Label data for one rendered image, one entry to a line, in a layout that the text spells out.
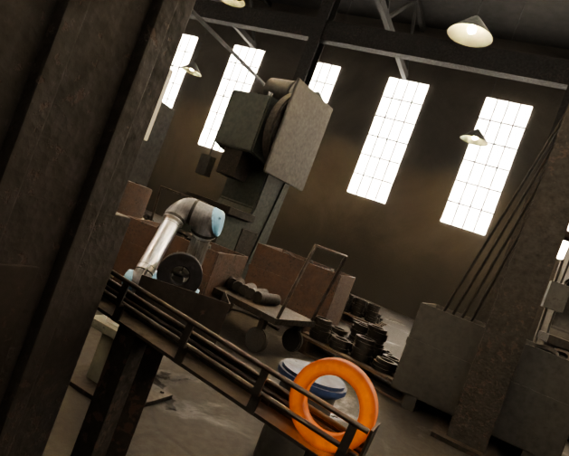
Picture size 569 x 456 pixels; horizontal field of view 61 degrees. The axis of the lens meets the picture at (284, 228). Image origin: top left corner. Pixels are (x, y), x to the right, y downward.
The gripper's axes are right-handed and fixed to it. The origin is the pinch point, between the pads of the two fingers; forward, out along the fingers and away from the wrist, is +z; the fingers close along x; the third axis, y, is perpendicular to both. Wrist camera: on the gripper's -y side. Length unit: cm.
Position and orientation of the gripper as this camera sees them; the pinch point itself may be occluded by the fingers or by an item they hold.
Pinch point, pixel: (182, 269)
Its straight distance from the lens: 172.5
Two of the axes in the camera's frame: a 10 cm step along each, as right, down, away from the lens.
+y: 2.8, -9.2, 2.6
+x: 9.2, 3.4, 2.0
